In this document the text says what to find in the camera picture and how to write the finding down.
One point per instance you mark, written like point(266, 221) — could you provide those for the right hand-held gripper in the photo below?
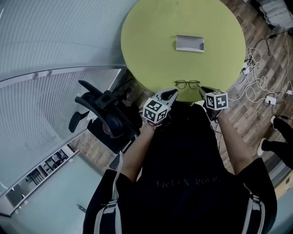
point(216, 100)

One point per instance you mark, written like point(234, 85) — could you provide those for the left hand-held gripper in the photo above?
point(154, 109)

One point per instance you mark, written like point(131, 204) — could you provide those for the black eyeglasses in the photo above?
point(182, 84)

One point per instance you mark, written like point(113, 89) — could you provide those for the person's right forearm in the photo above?
point(233, 146)

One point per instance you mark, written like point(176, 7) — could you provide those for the person's left forearm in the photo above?
point(139, 150)

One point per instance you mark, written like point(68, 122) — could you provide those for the grey open glasses case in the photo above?
point(188, 43)

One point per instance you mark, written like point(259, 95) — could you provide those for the green round tablecloth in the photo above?
point(155, 57)

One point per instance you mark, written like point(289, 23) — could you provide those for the long white power strip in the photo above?
point(246, 70)

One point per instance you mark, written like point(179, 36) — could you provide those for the black office chair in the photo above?
point(112, 118)

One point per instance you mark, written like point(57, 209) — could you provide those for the white square power adapter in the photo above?
point(271, 100)

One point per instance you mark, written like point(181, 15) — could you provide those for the small white plug adapter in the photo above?
point(289, 92)

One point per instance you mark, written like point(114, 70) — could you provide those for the person's black clothing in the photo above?
point(183, 182)

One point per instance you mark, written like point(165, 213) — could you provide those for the round metal glass fitting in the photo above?
point(34, 75)
point(48, 73)

